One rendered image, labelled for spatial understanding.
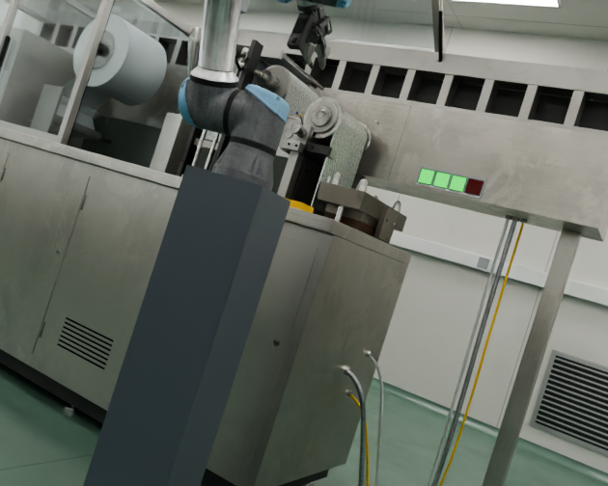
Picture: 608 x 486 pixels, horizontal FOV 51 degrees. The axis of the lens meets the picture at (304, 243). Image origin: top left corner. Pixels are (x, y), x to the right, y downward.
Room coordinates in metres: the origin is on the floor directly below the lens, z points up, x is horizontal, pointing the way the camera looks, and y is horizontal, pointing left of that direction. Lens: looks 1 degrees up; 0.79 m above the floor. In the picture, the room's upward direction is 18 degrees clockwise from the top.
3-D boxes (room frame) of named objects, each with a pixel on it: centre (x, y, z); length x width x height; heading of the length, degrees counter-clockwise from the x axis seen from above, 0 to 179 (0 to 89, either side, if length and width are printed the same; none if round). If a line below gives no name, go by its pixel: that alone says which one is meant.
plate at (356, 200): (2.20, -0.17, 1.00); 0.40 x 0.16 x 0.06; 150
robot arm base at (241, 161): (1.52, 0.19, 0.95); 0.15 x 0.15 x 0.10
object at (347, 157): (2.23, -0.04, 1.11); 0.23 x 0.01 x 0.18; 150
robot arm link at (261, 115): (1.52, 0.20, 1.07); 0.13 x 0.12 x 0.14; 75
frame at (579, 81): (2.80, 0.45, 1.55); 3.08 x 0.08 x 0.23; 60
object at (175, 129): (2.61, 0.64, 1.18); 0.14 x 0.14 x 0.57
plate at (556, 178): (2.87, 0.41, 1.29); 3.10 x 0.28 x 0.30; 60
